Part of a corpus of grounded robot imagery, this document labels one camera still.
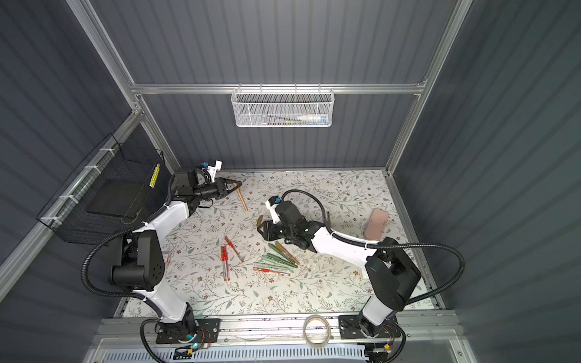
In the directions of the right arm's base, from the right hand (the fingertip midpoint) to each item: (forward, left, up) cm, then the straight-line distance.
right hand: (263, 227), depth 81 cm
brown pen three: (+1, -4, -16) cm, 16 cm away
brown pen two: (+12, +10, +5) cm, 16 cm away
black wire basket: (+7, +49, +14) cm, 51 cm away
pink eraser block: (+10, -47, -14) cm, 50 cm away
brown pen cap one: (+13, +5, -16) cm, 21 cm away
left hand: (+14, +7, +7) cm, 17 cm away
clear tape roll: (-33, -21, -16) cm, 42 cm away
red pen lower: (-10, -2, -16) cm, 19 cm away
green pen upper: (-3, -6, -16) cm, 17 cm away
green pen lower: (-8, -3, -16) cm, 18 cm away
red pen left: (-6, +18, -15) cm, 24 cm away
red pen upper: (-1, +14, -16) cm, 22 cm away
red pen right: (-4, +17, -16) cm, 23 cm away
